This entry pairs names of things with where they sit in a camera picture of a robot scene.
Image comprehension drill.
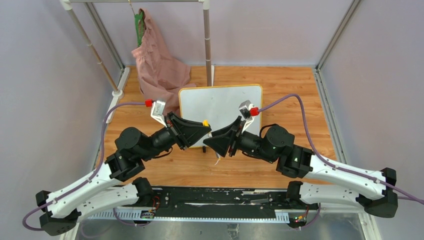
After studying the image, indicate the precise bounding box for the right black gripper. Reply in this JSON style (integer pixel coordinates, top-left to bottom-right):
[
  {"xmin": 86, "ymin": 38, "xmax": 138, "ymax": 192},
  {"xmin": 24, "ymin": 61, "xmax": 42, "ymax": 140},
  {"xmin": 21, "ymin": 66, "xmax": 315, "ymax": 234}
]
[{"xmin": 203, "ymin": 116, "xmax": 277, "ymax": 164}]

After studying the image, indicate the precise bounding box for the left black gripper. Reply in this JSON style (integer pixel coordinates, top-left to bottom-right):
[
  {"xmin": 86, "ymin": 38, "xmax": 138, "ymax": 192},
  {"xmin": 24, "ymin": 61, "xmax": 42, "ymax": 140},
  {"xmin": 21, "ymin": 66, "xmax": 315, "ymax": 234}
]
[{"xmin": 140, "ymin": 111, "xmax": 212, "ymax": 162}]

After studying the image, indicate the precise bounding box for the yellow marker cap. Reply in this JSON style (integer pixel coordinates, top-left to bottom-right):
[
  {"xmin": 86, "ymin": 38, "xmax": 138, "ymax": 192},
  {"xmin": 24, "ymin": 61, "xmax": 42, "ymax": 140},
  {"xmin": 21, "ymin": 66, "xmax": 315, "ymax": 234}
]
[{"xmin": 202, "ymin": 119, "xmax": 210, "ymax": 127}]

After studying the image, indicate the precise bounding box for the yellow framed whiteboard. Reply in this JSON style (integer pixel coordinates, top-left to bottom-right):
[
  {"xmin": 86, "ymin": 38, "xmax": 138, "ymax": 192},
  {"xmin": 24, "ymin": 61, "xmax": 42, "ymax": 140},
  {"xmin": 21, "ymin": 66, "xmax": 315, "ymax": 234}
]
[{"xmin": 178, "ymin": 84, "xmax": 263, "ymax": 131}]

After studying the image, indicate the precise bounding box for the white marker pen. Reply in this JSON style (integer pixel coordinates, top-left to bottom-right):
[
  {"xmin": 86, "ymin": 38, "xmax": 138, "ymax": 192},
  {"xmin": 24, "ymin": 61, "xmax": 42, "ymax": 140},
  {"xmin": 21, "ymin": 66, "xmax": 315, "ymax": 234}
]
[{"xmin": 208, "ymin": 132, "xmax": 221, "ymax": 166}]

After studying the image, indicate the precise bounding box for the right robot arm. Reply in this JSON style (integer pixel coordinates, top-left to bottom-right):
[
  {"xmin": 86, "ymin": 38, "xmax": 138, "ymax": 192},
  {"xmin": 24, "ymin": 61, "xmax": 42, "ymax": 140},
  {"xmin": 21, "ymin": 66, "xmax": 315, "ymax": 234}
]
[{"xmin": 203, "ymin": 117, "xmax": 398, "ymax": 218}]

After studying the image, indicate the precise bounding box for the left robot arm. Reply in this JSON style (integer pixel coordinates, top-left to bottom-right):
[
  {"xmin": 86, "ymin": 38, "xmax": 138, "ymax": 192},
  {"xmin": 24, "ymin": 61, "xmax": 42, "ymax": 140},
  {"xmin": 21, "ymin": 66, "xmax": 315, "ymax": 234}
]
[{"xmin": 35, "ymin": 112, "xmax": 211, "ymax": 236}]

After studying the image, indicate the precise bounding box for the pink cloth garment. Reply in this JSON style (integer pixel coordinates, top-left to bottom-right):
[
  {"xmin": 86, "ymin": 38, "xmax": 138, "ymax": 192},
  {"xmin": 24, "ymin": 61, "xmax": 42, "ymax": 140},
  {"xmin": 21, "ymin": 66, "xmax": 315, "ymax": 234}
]
[{"xmin": 131, "ymin": 8, "xmax": 196, "ymax": 116}]

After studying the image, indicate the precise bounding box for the white clothes rack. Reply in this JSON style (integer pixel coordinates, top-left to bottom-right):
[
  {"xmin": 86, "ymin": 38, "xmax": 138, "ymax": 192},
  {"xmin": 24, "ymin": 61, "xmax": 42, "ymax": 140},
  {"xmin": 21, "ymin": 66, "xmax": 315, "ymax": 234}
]
[{"xmin": 60, "ymin": 0, "xmax": 215, "ymax": 123}]

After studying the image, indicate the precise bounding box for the green clothes hanger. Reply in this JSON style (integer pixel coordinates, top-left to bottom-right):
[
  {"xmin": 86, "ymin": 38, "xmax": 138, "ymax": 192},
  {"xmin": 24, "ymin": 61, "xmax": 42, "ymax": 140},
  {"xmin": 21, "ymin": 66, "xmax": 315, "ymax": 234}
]
[{"xmin": 128, "ymin": 0, "xmax": 145, "ymax": 47}]

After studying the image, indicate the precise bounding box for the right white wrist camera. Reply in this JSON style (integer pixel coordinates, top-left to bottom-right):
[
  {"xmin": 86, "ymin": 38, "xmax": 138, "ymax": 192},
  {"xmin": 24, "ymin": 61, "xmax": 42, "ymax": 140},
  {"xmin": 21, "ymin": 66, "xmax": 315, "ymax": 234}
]
[{"xmin": 238, "ymin": 100, "xmax": 255, "ymax": 133}]

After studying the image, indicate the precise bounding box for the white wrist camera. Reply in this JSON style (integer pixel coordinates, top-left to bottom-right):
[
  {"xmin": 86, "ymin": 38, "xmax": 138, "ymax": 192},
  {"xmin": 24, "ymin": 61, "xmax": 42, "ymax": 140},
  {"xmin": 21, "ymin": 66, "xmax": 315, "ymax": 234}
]
[
  {"xmin": 238, "ymin": 100, "xmax": 255, "ymax": 133},
  {"xmin": 150, "ymin": 100, "xmax": 166, "ymax": 127}
]

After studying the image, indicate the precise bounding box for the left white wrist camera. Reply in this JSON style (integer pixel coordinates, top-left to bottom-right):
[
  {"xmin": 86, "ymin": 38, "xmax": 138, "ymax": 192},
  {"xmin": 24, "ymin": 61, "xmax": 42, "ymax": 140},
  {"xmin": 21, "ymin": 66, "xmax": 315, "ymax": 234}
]
[{"xmin": 150, "ymin": 100, "xmax": 166, "ymax": 127}]

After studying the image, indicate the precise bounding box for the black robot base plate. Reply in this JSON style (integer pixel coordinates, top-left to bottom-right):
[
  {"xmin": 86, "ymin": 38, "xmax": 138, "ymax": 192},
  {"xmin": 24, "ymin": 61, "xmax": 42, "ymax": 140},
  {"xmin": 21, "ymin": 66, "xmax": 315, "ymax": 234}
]
[{"xmin": 86, "ymin": 185, "xmax": 321, "ymax": 229}]

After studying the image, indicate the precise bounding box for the aluminium frame post right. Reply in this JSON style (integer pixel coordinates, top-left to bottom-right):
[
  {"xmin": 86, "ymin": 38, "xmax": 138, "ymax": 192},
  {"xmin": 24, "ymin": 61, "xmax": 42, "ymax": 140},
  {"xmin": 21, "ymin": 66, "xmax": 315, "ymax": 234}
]
[{"xmin": 312, "ymin": 0, "xmax": 362, "ymax": 164}]

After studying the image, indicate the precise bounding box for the aluminium frame post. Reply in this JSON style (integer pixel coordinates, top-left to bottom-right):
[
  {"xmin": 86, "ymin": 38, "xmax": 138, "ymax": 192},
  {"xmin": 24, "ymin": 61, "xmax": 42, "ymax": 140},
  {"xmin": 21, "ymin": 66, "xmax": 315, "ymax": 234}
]
[
  {"xmin": 312, "ymin": 0, "xmax": 362, "ymax": 164},
  {"xmin": 84, "ymin": 2, "xmax": 125, "ymax": 72}
]

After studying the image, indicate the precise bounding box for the aluminium frame post left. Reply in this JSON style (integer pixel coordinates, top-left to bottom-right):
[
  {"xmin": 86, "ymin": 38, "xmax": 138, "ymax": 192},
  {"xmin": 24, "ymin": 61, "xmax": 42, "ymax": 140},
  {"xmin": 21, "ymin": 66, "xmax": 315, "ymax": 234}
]
[{"xmin": 84, "ymin": 2, "xmax": 125, "ymax": 72}]

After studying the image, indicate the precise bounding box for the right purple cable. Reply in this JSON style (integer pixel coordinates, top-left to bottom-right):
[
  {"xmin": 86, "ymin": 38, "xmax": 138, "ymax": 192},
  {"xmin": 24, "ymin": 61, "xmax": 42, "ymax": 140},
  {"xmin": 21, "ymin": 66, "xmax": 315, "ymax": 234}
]
[{"xmin": 249, "ymin": 93, "xmax": 424, "ymax": 229}]

